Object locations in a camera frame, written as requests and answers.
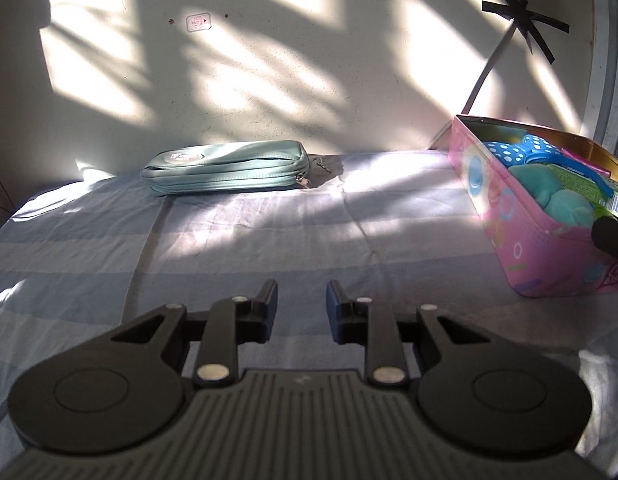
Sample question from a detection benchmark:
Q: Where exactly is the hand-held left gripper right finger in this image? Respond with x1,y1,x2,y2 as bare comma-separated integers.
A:
326,280,496,387

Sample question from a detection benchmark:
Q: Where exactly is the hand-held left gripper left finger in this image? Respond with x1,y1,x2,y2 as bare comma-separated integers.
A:
110,279,280,387

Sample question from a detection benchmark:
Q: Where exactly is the green snack packet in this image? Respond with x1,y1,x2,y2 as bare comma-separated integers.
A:
559,162,618,217

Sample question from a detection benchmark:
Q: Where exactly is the blue toothpaste box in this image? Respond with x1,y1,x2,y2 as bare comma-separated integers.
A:
549,154,616,199

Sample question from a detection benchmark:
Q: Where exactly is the teal plush toy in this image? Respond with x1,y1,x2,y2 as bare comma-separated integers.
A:
508,164,598,230

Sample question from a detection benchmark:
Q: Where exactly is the pink tin box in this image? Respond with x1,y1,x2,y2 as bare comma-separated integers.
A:
447,114,618,299

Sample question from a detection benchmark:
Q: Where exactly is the striped bedsheet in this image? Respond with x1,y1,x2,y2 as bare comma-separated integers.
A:
0,149,618,466

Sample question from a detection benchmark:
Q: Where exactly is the teal zipper pouch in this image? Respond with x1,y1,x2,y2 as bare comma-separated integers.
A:
140,140,334,197

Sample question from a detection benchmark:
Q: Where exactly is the black tape cross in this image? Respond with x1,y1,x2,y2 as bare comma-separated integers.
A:
481,0,570,64

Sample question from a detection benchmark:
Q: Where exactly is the white window frame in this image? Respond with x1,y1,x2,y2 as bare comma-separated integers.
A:
583,0,618,153

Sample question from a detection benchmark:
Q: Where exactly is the white cable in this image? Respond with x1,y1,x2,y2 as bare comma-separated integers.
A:
461,19,520,116

